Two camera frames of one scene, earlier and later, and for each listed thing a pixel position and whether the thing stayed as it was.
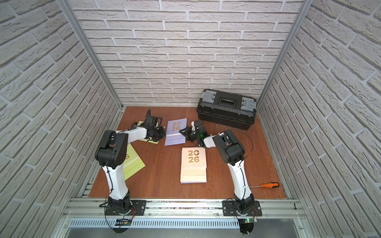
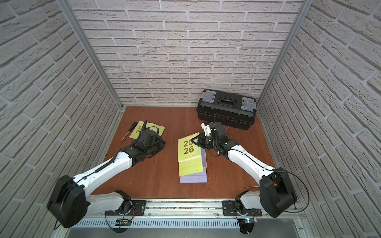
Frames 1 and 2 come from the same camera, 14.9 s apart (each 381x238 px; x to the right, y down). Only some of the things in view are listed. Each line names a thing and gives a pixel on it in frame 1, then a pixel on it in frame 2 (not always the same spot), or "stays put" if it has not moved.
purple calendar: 173,136 → 199,177
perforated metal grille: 155,223 stays put
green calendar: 133,163 → 189,156
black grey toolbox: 236,110 stays put
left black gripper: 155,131 → 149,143
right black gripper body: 191,135 → 207,142
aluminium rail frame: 181,208 stays put
